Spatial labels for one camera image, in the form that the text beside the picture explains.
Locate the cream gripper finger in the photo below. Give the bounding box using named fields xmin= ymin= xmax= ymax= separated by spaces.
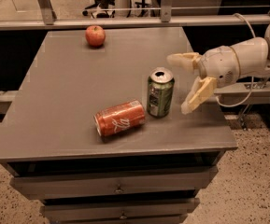
xmin=166 ymin=52 xmax=201 ymax=73
xmin=181 ymin=77 xmax=218 ymax=115

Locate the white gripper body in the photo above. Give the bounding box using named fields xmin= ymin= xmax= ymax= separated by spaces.
xmin=198 ymin=46 xmax=239 ymax=88

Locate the green soda can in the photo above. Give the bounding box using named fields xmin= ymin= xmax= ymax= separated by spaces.
xmin=147 ymin=67 xmax=175 ymax=118

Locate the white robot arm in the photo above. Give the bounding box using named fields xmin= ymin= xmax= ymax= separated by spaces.
xmin=167 ymin=24 xmax=270 ymax=115

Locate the red coke can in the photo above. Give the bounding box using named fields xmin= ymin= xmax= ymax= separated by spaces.
xmin=94 ymin=100 xmax=146 ymax=137

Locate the red apple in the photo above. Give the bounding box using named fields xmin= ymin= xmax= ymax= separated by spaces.
xmin=85 ymin=25 xmax=106 ymax=47

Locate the upper grey drawer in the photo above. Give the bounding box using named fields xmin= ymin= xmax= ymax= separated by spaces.
xmin=10 ymin=166 xmax=218 ymax=200

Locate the grey drawer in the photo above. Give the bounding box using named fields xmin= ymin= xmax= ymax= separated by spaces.
xmin=10 ymin=166 xmax=218 ymax=200
xmin=41 ymin=198 xmax=200 ymax=222

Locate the black office chair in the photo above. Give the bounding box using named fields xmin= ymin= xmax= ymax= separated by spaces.
xmin=91 ymin=0 xmax=112 ymax=19

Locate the grey drawer cabinet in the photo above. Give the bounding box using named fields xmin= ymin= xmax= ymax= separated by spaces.
xmin=0 ymin=27 xmax=236 ymax=224

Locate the lower grey drawer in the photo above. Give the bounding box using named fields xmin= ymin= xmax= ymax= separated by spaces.
xmin=41 ymin=198 xmax=200 ymax=222

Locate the white cable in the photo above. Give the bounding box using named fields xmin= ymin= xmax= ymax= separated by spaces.
xmin=216 ymin=12 xmax=257 ymax=108

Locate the metal railing frame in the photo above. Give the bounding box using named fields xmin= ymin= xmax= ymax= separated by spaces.
xmin=0 ymin=0 xmax=270 ymax=31

